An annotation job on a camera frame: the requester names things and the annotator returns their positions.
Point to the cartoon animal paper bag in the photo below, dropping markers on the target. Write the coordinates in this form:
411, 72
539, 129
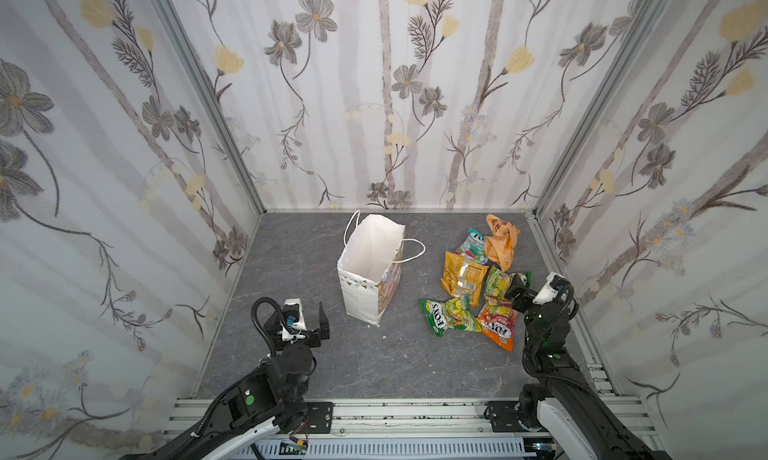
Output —
370, 265

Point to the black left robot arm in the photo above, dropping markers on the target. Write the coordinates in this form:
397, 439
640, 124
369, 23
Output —
268, 400

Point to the tan paper bag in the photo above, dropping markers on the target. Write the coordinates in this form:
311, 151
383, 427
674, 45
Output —
500, 244

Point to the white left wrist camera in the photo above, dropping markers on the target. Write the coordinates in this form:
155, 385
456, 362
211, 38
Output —
293, 316

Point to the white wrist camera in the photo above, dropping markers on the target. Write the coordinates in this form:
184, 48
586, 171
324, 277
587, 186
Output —
554, 286
293, 316

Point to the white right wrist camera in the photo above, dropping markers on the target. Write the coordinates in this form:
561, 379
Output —
554, 286

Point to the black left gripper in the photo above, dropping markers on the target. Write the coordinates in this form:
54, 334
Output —
309, 335

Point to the green yellow snack bag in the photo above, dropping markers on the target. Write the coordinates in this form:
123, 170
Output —
498, 284
453, 314

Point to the aluminium corner post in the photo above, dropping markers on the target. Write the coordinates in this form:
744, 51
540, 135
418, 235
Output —
630, 48
204, 89

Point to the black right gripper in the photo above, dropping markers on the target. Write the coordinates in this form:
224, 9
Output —
527, 298

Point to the yellow chips snack bag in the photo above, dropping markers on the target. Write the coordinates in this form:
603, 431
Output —
463, 276

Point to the orange candy snack bag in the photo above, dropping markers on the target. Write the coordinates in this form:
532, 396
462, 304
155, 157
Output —
498, 321

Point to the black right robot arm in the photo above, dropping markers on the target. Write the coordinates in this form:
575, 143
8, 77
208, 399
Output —
561, 401

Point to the teal candy snack bag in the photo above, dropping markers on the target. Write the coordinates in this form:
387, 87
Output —
473, 247

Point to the aluminium left corner post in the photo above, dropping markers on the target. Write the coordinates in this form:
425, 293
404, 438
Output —
204, 89

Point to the aluminium right corner post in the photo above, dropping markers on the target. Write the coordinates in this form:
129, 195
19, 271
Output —
630, 48

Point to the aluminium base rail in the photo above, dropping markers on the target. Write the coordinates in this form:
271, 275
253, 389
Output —
420, 429

